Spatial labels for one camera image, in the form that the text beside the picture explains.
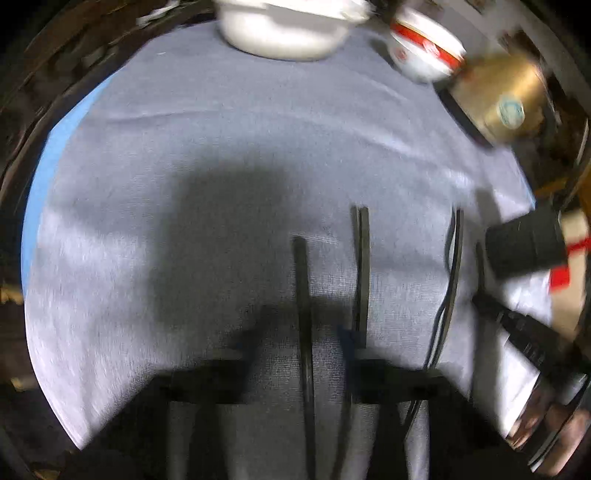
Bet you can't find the person's right hand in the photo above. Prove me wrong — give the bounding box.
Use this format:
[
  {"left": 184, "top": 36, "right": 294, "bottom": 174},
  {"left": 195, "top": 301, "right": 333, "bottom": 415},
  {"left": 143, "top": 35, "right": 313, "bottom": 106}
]
[{"left": 505, "top": 388, "right": 591, "bottom": 478}]

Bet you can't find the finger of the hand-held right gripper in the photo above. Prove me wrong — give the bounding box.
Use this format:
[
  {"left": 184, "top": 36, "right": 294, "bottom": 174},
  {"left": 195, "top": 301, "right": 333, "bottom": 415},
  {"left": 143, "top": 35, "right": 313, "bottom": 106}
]
[{"left": 472, "top": 294, "right": 550, "bottom": 370}]

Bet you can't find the golden electric kettle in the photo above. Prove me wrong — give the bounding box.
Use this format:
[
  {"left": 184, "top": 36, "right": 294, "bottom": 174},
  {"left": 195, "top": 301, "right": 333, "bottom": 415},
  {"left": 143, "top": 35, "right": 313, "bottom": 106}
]
[{"left": 438, "top": 53, "right": 555, "bottom": 149}]

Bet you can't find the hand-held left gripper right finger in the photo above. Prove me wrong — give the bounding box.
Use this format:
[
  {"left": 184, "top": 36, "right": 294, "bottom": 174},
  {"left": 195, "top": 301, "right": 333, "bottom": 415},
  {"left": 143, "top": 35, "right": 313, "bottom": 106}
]
[{"left": 337, "top": 323, "right": 459, "bottom": 480}]

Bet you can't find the carved dark wooden chair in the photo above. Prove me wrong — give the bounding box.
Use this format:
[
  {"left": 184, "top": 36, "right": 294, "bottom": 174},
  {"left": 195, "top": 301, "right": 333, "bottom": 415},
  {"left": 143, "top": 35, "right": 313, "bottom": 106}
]
[{"left": 0, "top": 0, "right": 218, "bottom": 195}]

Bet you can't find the red plastic stool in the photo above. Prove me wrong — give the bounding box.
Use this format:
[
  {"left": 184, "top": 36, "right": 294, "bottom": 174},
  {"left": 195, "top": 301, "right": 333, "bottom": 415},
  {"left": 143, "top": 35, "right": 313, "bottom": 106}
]
[{"left": 549, "top": 237, "right": 591, "bottom": 291}]

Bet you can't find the blue table cover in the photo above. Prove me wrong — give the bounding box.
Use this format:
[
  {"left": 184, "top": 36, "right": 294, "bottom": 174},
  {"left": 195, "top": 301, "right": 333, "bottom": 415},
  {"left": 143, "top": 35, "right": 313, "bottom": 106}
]
[{"left": 20, "top": 74, "right": 116, "bottom": 296}]

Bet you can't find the red-rimmed white bowl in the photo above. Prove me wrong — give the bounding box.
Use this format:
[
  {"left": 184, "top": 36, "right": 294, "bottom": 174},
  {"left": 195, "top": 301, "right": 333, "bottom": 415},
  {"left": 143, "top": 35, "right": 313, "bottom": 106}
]
[{"left": 387, "top": 7, "right": 467, "bottom": 84}]

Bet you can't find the grey perforated metal cup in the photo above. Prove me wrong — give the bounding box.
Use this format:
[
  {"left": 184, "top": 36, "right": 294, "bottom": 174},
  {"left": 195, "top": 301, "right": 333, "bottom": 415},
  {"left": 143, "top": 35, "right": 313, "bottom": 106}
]
[{"left": 485, "top": 210, "right": 568, "bottom": 280}]

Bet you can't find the single black chopstick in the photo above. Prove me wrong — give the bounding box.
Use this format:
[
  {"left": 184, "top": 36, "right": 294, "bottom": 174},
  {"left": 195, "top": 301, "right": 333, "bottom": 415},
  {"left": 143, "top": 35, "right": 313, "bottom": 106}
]
[{"left": 292, "top": 236, "right": 319, "bottom": 480}]

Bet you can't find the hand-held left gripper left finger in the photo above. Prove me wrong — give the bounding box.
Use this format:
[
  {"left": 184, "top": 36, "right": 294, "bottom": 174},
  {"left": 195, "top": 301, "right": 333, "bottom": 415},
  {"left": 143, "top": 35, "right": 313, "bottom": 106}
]
[{"left": 157, "top": 305, "right": 278, "bottom": 480}]

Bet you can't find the grey tablecloth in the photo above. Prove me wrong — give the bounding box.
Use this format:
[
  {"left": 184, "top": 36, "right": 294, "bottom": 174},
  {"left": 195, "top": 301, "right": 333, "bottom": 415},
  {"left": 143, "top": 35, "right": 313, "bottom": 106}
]
[{"left": 23, "top": 18, "right": 555, "bottom": 480}]

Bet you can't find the large white basin bowl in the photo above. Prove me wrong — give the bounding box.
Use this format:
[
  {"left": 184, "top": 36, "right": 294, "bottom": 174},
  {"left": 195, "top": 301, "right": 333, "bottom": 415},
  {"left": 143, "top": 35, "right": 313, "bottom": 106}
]
[{"left": 215, "top": 0, "right": 370, "bottom": 61}]

